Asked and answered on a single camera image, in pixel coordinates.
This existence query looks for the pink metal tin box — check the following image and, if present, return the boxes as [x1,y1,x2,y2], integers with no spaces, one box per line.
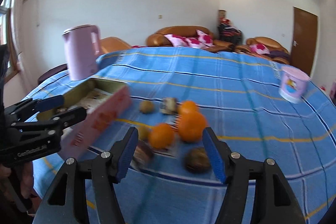
[37,78,131,160]

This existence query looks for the dark mangosteen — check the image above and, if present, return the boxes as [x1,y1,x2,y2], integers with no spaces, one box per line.
[184,147,211,173]

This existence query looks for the brown kiwi fruit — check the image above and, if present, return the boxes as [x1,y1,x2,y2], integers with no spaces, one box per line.
[137,126,151,141]
[139,100,155,114]

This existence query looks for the medium orange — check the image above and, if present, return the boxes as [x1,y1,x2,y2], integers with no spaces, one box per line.
[148,123,175,149]

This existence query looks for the large orange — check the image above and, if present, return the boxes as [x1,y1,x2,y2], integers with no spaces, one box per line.
[177,112,208,143]

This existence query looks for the person's left hand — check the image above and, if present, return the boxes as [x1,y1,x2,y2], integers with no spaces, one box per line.
[1,161,34,199]

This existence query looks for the dark purple stool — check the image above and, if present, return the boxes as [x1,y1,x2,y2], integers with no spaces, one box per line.
[38,64,67,85]

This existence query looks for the pink electric kettle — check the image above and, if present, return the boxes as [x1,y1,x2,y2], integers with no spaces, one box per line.
[62,24,102,81]

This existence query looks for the brown leather chair back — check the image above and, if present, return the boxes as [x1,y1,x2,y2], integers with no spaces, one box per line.
[100,37,131,53]

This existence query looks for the window with curtain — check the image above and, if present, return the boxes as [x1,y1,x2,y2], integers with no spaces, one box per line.
[1,0,24,82]

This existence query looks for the pink cartoon plastic cup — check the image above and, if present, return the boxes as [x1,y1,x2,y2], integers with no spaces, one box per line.
[279,65,310,103]

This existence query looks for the blue plaid tablecloth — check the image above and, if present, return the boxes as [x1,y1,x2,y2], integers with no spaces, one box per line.
[29,47,335,223]

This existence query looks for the small orange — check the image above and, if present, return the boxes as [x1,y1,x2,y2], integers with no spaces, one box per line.
[178,100,199,115]

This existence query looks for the brown leather long sofa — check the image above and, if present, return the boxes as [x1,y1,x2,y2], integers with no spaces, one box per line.
[146,26,235,53]

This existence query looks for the brown leather armchair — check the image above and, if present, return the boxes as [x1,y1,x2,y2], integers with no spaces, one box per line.
[235,37,290,65]

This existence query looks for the armchair pink floral cushion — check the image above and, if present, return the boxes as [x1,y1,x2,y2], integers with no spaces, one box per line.
[249,43,270,55]

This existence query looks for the brown wooden door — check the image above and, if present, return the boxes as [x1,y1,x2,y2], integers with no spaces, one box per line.
[290,7,318,76]

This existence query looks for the stacked dark chairs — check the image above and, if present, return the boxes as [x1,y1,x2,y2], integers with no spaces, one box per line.
[218,18,243,46]

